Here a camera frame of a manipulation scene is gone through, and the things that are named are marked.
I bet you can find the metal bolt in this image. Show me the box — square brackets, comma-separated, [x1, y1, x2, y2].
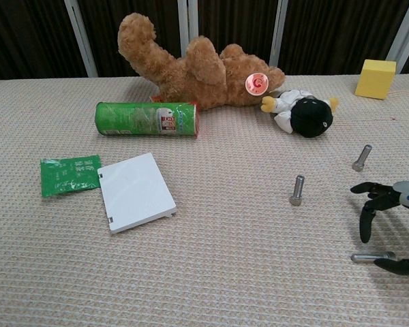
[350, 251, 396, 265]
[352, 144, 374, 172]
[289, 174, 306, 206]

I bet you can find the green snack packet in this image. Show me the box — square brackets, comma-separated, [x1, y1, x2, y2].
[40, 155, 102, 198]

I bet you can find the white metal frame post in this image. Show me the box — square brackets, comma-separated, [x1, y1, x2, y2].
[268, 0, 289, 67]
[177, 0, 199, 59]
[384, 0, 409, 74]
[63, 0, 99, 78]

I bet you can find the black white penguin plush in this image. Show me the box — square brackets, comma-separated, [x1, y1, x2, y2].
[260, 89, 341, 139]

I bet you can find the round red hang tag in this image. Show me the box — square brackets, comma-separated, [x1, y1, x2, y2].
[244, 72, 271, 96]

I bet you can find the yellow foam cube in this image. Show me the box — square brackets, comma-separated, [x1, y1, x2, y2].
[354, 59, 397, 100]

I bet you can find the green chips can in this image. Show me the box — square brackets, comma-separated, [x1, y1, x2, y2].
[95, 101, 201, 138]

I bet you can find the brown teddy bear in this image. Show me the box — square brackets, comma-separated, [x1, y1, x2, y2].
[117, 12, 286, 110]

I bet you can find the beige woven tablecloth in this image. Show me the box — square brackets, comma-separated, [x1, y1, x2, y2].
[0, 73, 409, 327]

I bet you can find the white card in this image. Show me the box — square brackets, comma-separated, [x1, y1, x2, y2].
[97, 152, 177, 235]

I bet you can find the dark pleated curtain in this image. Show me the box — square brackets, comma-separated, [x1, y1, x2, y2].
[0, 0, 409, 82]

